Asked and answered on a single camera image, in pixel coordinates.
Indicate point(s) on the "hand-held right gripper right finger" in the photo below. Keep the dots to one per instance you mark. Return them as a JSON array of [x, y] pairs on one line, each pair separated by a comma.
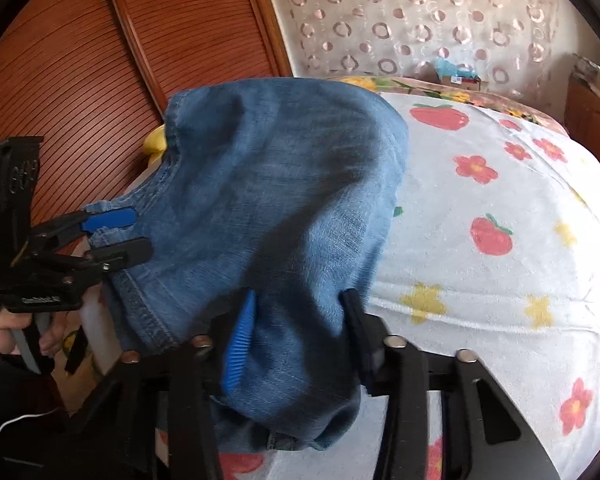
[[365, 330]]

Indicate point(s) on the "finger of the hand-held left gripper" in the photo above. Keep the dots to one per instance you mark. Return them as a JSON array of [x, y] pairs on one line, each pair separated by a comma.
[[107, 219], [130, 252]]

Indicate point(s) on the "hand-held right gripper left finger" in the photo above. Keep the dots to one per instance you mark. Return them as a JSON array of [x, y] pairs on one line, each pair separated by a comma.
[[237, 345]]

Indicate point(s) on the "blue denim pants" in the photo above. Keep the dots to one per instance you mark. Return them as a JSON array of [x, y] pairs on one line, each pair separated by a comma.
[[280, 185]]

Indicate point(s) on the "white strawberry print sheet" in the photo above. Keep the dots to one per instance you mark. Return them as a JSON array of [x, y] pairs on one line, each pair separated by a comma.
[[480, 285]]

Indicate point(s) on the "floral blanket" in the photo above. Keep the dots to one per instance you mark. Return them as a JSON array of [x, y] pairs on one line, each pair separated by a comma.
[[480, 97]]

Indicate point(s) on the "small cardboard box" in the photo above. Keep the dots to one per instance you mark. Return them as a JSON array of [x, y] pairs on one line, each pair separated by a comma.
[[462, 82]]

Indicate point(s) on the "wooden cabinet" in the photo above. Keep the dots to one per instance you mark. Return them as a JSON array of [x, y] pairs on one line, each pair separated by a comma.
[[587, 120]]

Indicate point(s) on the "circle pattern sheer curtain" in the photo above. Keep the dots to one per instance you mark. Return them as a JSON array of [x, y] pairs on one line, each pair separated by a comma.
[[405, 15]]

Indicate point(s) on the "clutter of small items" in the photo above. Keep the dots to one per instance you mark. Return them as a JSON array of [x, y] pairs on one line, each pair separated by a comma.
[[597, 77]]

